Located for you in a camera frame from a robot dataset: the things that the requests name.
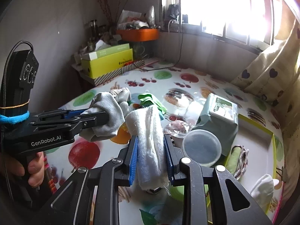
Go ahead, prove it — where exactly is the grey sock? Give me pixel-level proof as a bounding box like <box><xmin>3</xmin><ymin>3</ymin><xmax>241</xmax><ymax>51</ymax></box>
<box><xmin>79</xmin><ymin>87</ymin><xmax>131</xmax><ymax>142</ymax></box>

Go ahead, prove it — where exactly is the green round container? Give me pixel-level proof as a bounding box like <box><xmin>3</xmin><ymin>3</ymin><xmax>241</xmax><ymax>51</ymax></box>
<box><xmin>168</xmin><ymin>184</ymin><xmax>210</xmax><ymax>206</ymax></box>

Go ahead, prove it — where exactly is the clear plastic round container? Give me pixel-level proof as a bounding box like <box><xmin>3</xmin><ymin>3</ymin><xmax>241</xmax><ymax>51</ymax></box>
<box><xmin>182</xmin><ymin>130</ymin><xmax>222</xmax><ymax>167</ymax></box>

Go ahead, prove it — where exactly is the black camera box with cable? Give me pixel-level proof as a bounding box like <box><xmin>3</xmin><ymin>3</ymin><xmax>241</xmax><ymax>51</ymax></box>
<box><xmin>1</xmin><ymin>40</ymin><xmax>39</xmax><ymax>117</ymax></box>

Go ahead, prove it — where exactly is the person's left hand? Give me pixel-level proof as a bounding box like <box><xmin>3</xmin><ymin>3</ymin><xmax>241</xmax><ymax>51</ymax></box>
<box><xmin>1</xmin><ymin>152</ymin><xmax>45</xmax><ymax>188</ymax></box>

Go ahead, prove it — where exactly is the yellow-green shallow box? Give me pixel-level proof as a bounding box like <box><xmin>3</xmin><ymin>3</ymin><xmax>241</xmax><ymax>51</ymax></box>
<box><xmin>232</xmin><ymin>114</ymin><xmax>279</xmax><ymax>192</ymax></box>

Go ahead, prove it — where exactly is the striped flat box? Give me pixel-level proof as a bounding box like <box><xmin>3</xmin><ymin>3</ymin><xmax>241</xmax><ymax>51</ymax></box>
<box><xmin>79</xmin><ymin>60</ymin><xmax>146</xmax><ymax>86</ymax></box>

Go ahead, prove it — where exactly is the black power cable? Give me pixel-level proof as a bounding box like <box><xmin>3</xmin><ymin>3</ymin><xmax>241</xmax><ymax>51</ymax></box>
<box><xmin>138</xmin><ymin>19</ymin><xmax>185</xmax><ymax>72</ymax></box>

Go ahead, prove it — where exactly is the white sock in box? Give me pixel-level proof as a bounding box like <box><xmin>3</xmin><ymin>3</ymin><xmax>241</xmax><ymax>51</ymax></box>
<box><xmin>250</xmin><ymin>174</ymin><xmax>274</xmax><ymax>211</ymax></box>

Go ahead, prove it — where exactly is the white towel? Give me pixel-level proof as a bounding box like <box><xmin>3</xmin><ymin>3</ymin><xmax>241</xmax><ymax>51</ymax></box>
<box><xmin>126</xmin><ymin>105</ymin><xmax>168</xmax><ymax>191</ymax></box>

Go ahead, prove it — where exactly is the green rolled cloth with cord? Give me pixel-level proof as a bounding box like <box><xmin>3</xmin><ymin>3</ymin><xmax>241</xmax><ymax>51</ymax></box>
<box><xmin>226</xmin><ymin>145</ymin><xmax>249</xmax><ymax>180</ymax></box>

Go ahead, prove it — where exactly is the light green flat box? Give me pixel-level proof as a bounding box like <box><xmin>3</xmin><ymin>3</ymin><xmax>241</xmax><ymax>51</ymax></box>
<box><xmin>81</xmin><ymin>43</ymin><xmax>130</xmax><ymax>61</ymax></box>

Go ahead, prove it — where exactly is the teal tissue pack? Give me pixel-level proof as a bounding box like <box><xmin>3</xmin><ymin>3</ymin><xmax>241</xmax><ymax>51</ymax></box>
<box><xmin>194</xmin><ymin>93</ymin><xmax>239</xmax><ymax>156</ymax></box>

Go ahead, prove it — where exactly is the yellow cardboard box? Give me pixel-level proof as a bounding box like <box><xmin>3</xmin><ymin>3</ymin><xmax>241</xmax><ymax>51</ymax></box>
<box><xmin>81</xmin><ymin>49</ymin><xmax>133</xmax><ymax>79</ymax></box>

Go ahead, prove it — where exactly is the orange tray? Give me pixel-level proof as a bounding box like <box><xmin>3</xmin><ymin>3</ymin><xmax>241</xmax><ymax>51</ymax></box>
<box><xmin>116</xmin><ymin>28</ymin><xmax>159</xmax><ymax>42</ymax></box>

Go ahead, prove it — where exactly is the heart pattern curtain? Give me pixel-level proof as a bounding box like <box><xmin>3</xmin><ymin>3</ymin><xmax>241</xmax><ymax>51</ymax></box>
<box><xmin>230</xmin><ymin>21</ymin><xmax>300</xmax><ymax>132</ymax></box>

